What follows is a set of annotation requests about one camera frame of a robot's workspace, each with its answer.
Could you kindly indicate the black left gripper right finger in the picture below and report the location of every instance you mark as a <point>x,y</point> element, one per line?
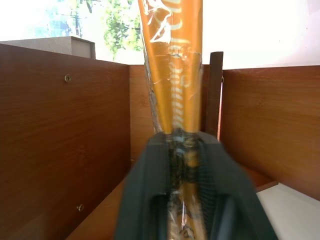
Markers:
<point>225,185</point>

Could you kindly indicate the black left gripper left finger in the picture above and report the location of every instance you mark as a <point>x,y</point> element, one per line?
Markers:
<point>145,190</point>

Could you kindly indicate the grey cabinet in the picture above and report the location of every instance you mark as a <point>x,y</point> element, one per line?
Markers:
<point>62,46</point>

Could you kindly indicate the wooden bookshelf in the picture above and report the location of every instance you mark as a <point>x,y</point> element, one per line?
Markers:
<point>62,140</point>

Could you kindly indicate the dark brown book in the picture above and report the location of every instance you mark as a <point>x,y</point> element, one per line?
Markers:
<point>214,95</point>

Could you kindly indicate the orange plastic snack packet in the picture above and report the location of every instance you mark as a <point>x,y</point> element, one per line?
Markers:
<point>175,75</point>

